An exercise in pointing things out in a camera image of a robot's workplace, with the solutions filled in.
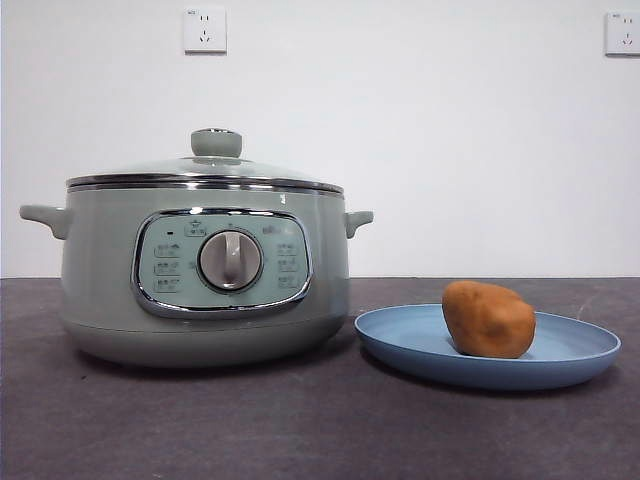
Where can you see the white wall socket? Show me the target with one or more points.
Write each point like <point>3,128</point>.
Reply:
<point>205,31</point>
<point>625,34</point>

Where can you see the glass lid with green knob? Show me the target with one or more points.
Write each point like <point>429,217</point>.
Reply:
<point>216,143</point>

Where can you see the brown potato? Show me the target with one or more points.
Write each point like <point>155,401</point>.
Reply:
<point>490,320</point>

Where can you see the pale green electric steamer pot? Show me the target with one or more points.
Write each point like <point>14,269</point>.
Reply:
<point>100,260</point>

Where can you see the blue round plate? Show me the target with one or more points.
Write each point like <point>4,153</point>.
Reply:
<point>400,335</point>

